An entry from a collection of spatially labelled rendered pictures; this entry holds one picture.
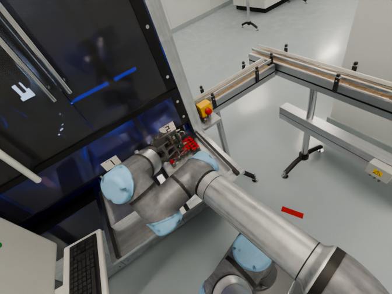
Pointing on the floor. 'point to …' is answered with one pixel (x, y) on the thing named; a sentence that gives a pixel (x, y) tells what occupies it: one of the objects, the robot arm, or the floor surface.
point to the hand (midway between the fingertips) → (175, 138)
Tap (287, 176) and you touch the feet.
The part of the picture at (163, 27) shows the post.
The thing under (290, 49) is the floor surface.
